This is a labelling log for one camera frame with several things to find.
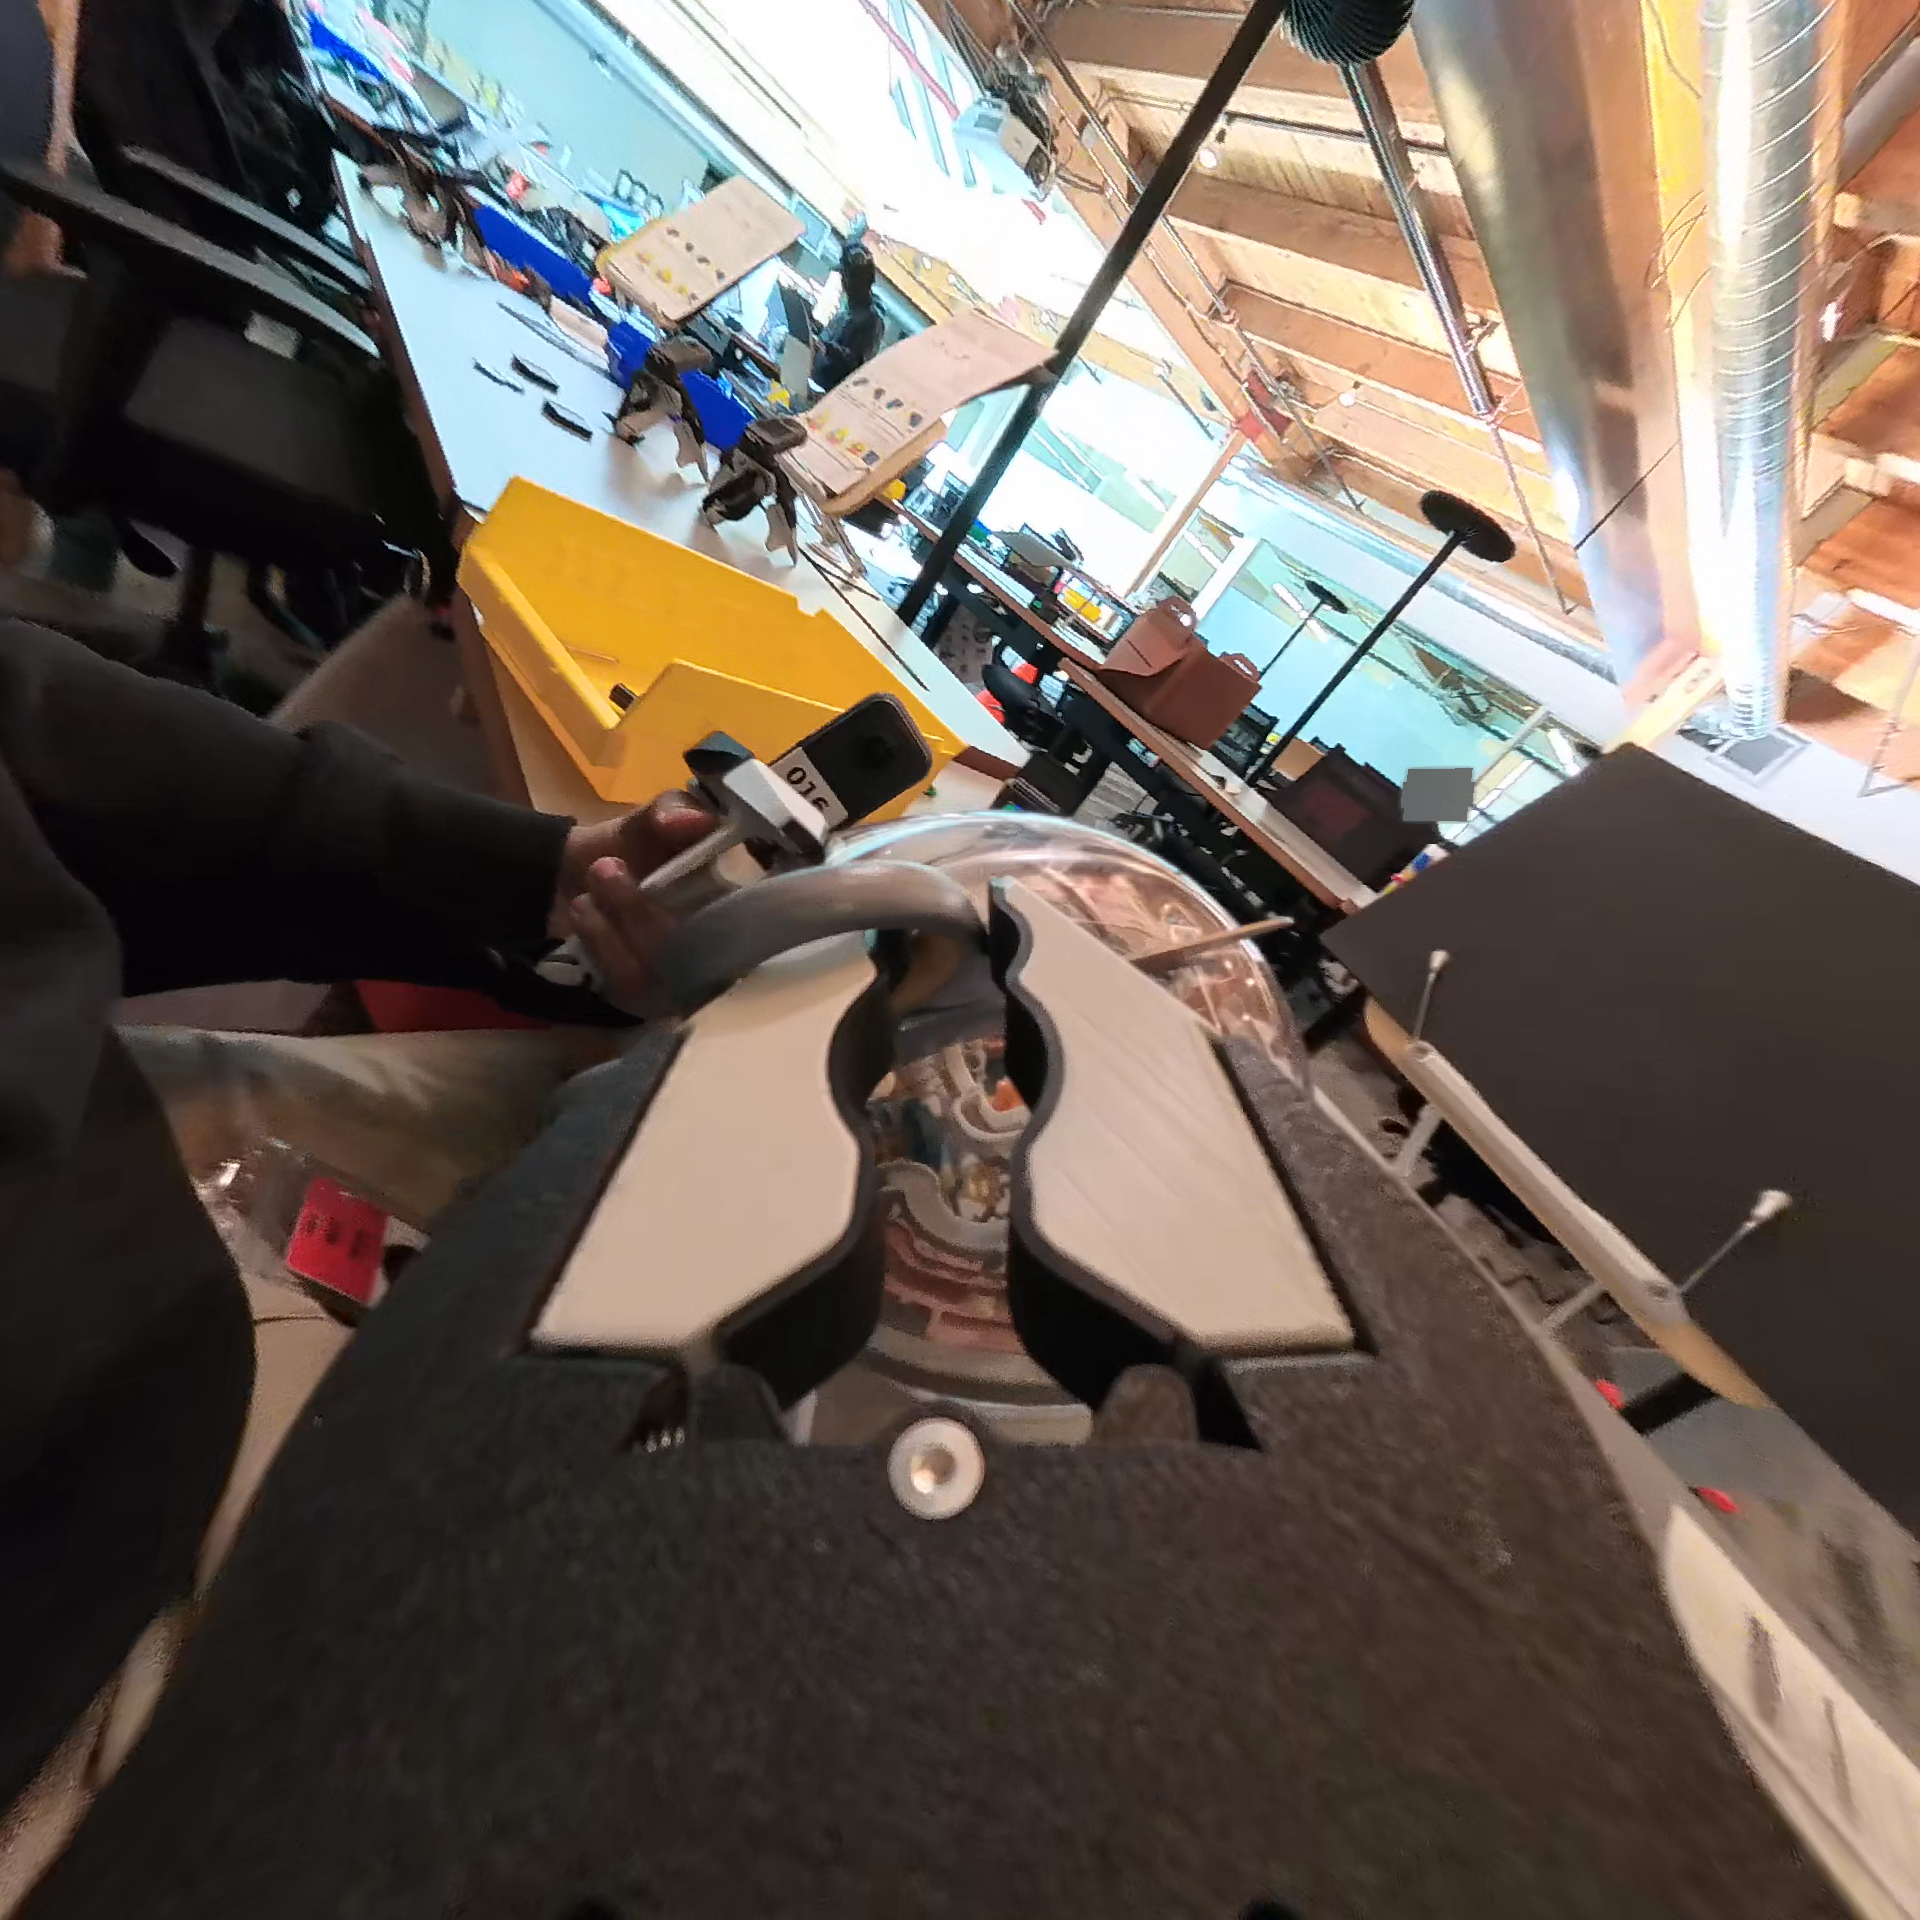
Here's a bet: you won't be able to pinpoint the black office chair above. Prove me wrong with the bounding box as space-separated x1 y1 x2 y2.
0 141 459 677

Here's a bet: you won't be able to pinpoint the grey orange scissors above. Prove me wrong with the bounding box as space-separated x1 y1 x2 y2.
660 867 994 1024

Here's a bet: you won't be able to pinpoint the black backdrop board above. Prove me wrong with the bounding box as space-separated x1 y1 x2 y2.
1320 742 1920 1531

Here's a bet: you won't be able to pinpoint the large yellow plastic bin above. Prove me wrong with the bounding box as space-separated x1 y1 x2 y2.
458 478 973 811

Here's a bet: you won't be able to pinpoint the clear plastic maze ball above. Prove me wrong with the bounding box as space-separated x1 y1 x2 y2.
779 809 1311 1420

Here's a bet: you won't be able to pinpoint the white folding stand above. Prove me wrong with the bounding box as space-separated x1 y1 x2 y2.
1359 948 1796 1420

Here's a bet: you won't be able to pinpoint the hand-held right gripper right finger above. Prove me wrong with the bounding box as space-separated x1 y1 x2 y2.
987 877 1362 1407

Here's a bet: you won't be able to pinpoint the cardboard sign board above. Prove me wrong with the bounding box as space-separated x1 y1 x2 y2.
808 311 1057 505
597 180 808 327

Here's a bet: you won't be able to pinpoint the clear bag red label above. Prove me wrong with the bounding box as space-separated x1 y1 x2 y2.
225 1141 401 1315

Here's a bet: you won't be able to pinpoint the black floor lamp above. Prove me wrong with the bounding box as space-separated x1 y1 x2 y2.
1245 489 1517 789

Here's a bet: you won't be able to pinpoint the printed paper sheet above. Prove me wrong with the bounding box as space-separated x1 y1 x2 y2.
1657 1476 1920 1920

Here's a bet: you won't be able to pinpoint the spiral metal duct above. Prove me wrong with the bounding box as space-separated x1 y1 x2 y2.
1680 0 1834 745

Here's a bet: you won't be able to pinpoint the blue plastic bin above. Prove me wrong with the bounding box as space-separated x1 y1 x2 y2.
472 201 597 313
608 319 748 452

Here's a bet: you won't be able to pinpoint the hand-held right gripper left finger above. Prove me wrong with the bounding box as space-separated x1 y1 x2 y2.
532 948 896 1403

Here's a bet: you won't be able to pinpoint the person's left hand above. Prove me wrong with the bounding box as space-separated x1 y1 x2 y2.
563 796 723 1022

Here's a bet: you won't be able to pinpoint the brown cardboard box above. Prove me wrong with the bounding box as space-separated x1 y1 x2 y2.
1100 596 1264 747

